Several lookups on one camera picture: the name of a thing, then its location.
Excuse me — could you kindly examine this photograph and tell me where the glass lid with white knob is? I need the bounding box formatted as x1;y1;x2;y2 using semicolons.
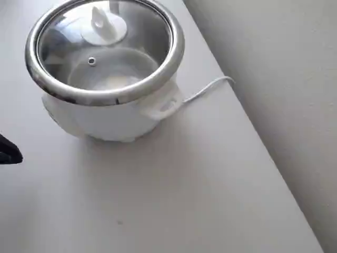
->
35;0;174;92

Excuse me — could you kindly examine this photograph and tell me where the white rice cooker body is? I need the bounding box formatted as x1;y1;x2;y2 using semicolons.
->
25;0;186;144

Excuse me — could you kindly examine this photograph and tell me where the steel inner pot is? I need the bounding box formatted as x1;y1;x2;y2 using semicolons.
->
42;0;169;90

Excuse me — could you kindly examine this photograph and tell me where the white power cable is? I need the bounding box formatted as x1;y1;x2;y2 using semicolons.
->
181;76;236;104

